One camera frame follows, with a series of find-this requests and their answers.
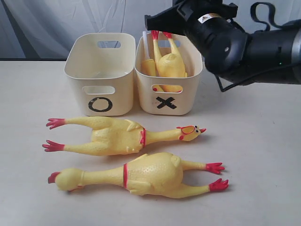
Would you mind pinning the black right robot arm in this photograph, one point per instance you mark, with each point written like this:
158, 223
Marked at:
271, 55

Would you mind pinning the headless yellow rubber chicken body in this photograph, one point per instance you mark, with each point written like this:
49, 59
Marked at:
170, 65

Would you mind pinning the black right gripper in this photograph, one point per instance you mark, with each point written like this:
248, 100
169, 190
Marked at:
209, 26

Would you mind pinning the cream bin marked X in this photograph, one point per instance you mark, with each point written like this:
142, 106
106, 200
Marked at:
170, 103

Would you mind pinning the whole rubber chicken facing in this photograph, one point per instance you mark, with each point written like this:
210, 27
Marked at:
155, 174
112, 136

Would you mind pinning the cream bin marked O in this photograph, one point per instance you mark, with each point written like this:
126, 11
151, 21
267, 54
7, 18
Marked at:
100, 67

